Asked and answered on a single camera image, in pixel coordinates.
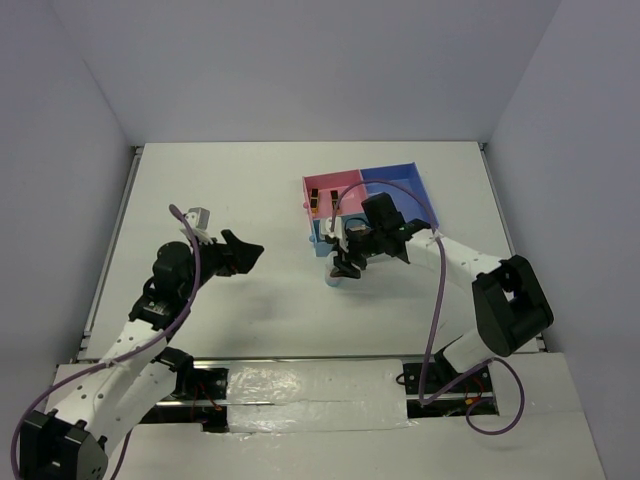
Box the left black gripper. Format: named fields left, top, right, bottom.
left=179, top=229, right=263, bottom=299

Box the white pastel bottle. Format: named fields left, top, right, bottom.
left=325, top=252, right=344, bottom=287

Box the black gold lipstick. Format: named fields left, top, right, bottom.
left=330, top=190, right=341, bottom=210
left=309, top=188, right=319, bottom=215

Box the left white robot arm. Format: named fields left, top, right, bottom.
left=11, top=230, right=264, bottom=479

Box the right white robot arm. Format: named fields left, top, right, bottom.
left=320, top=193, right=554, bottom=391

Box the pink blue purple organizer tray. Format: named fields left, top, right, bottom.
left=302, top=163, right=438, bottom=257

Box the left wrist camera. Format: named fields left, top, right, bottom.
left=180, top=207, right=213, bottom=244

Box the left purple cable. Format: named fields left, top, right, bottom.
left=9, top=203, right=202, bottom=480

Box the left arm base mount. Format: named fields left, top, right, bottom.
left=140, top=367, right=229, bottom=433

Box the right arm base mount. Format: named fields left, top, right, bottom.
left=397, top=349, right=501, bottom=419

